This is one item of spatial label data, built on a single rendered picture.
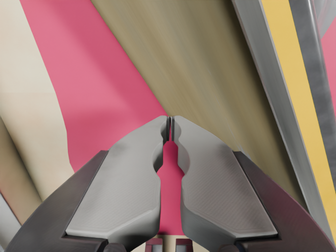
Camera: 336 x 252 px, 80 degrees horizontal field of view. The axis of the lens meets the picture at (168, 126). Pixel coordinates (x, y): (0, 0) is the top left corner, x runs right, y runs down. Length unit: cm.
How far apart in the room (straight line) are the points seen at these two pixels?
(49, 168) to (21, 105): 7
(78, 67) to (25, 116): 7
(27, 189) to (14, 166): 3
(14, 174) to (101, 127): 10
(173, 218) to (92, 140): 14
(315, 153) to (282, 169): 3
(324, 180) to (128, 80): 18
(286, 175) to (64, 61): 19
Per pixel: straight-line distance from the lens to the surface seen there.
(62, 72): 18
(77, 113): 19
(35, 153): 24
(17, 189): 25
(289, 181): 19
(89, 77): 17
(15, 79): 20
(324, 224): 22
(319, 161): 20
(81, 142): 21
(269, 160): 17
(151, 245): 27
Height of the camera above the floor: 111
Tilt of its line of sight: 59 degrees down
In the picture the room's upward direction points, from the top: 179 degrees counter-clockwise
